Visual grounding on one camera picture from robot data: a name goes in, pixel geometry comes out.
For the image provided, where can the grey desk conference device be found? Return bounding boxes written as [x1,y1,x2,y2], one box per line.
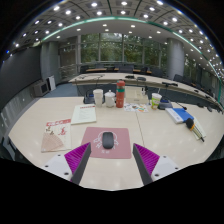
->
[157,99,174,111]

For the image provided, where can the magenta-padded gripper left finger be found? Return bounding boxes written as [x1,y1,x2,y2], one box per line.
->
[42,142,92,185]

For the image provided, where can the round ceiling lights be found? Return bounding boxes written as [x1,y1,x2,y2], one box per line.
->
[4,0,224,79]

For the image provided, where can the magazine with red print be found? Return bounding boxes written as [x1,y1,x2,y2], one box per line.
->
[40,118,73,154]

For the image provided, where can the green printed cup with straw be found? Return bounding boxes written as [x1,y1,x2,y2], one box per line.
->
[150,92,163,110]

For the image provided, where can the black microphone with orange band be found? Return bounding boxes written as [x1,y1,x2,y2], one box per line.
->
[185,117,205,143]

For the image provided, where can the colourful leaflet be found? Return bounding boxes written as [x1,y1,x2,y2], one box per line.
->
[123,102,149,113]

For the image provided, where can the white paper cup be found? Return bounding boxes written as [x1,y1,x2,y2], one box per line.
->
[92,88,104,108]

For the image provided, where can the red bottle with green band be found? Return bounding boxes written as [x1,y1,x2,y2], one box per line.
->
[115,79,126,109]

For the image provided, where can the white upright case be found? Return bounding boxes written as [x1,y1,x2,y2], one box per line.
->
[46,75,57,92]

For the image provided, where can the white notebook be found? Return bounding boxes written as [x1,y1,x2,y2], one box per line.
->
[192,116,207,140]

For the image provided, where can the white paper booklet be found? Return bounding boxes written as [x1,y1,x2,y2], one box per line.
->
[70,103,98,126]

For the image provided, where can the blue and white book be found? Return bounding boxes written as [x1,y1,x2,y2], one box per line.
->
[165,107,195,125]

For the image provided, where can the black computer mouse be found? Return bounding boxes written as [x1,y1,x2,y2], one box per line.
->
[101,131,115,150]

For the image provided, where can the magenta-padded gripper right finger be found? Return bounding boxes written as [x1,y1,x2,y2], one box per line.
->
[132,142,183,186]

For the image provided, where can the dark office chairs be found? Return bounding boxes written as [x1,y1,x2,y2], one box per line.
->
[79,63,221,103]

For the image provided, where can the grey box monitor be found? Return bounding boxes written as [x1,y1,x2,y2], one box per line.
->
[32,80,51,98]

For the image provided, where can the pink mouse pad with drawing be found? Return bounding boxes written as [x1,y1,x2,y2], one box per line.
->
[80,126,133,160]

